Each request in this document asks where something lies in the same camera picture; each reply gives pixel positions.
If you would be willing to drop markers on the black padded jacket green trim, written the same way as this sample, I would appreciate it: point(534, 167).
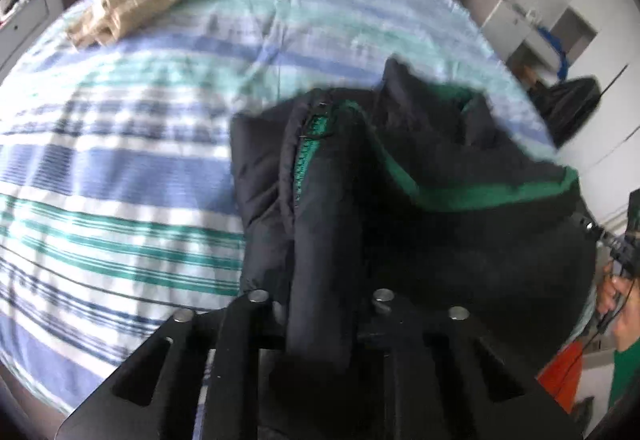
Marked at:
point(422, 268)

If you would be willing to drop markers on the person's right hand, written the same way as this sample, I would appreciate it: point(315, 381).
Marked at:
point(620, 297)

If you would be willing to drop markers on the blue cloth on cabinet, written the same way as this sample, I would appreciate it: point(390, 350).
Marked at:
point(557, 46)

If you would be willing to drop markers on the white bedside cabinet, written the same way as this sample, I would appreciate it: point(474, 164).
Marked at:
point(512, 32)

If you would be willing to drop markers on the blue green striped bedsheet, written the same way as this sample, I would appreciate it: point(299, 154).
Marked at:
point(117, 204)

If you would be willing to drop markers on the white drawer desk at window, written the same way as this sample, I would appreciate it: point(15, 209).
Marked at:
point(26, 22)

